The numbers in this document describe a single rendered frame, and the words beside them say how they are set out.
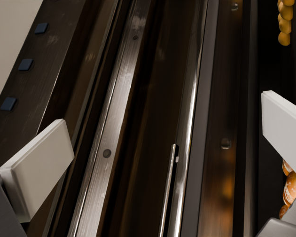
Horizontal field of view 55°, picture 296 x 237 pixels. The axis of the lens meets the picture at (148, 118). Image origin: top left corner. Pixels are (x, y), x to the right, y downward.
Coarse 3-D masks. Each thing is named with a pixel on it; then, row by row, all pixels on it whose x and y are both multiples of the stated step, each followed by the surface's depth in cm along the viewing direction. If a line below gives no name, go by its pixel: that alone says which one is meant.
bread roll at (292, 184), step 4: (292, 172) 88; (288, 176) 88; (292, 176) 87; (288, 180) 87; (292, 180) 86; (288, 184) 87; (292, 184) 86; (288, 188) 87; (292, 188) 85; (288, 192) 87; (292, 192) 85; (292, 196) 86
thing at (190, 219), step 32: (224, 0) 62; (224, 32) 60; (224, 64) 59; (224, 96) 57; (224, 128) 56; (192, 160) 45; (224, 160) 54; (192, 192) 43; (224, 192) 53; (192, 224) 41; (224, 224) 51
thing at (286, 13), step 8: (280, 0) 158; (288, 0) 125; (280, 8) 135; (288, 8) 131; (280, 16) 153; (288, 16) 132; (280, 24) 141; (288, 24) 139; (280, 32) 150; (288, 32) 140; (280, 40) 148; (288, 40) 146
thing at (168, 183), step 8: (176, 144) 53; (176, 152) 52; (176, 160) 51; (168, 168) 51; (168, 176) 50; (168, 184) 49; (168, 192) 49; (168, 200) 48; (168, 208) 48; (160, 216) 48; (168, 216) 47; (160, 224) 47; (168, 224) 47; (160, 232) 46
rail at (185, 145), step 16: (208, 0) 60; (192, 64) 54; (192, 80) 52; (192, 96) 51; (192, 112) 49; (192, 128) 48; (176, 176) 45; (176, 192) 44; (176, 208) 43; (176, 224) 42
